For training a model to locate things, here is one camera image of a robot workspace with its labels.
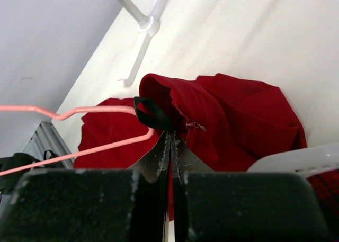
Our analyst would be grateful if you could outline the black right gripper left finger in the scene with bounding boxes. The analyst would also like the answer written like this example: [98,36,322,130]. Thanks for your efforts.
[129,132,171,241]

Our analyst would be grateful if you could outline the aluminium mounting rail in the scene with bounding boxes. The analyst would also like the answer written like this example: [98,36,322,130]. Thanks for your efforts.
[23,122,70,161]

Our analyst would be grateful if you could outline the red black plaid skirt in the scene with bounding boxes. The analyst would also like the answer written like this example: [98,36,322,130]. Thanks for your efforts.
[307,169,338,231]

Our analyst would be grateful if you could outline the white plastic basket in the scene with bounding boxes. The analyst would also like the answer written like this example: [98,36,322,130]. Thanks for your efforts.
[247,143,338,178]

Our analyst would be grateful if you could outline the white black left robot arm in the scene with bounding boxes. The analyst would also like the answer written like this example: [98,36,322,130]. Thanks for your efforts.
[1,132,171,241]

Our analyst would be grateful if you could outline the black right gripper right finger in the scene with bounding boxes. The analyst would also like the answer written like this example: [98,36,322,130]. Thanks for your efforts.
[171,132,212,241]

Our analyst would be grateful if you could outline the pink wire hanger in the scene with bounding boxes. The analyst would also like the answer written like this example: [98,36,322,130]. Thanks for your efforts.
[1,105,154,176]

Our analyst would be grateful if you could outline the silver white clothes rack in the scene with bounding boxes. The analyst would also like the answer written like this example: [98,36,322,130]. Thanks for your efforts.
[117,0,168,87]

